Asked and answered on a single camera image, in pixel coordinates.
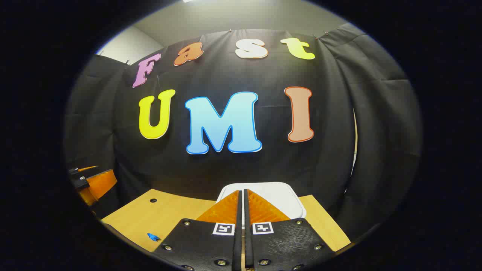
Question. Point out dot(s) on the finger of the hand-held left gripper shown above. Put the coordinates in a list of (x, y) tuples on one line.
[(101, 184), (88, 168)]

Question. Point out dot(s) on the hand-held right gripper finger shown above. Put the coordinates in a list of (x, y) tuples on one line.
[(238, 241), (247, 241)]

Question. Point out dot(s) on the white desktop garbage bin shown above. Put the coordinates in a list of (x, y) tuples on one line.
[(271, 195)]

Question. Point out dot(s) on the black backdrop cloth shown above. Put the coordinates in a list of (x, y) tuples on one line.
[(226, 169)]

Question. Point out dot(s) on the wooden desktop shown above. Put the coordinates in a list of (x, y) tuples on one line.
[(173, 214)]

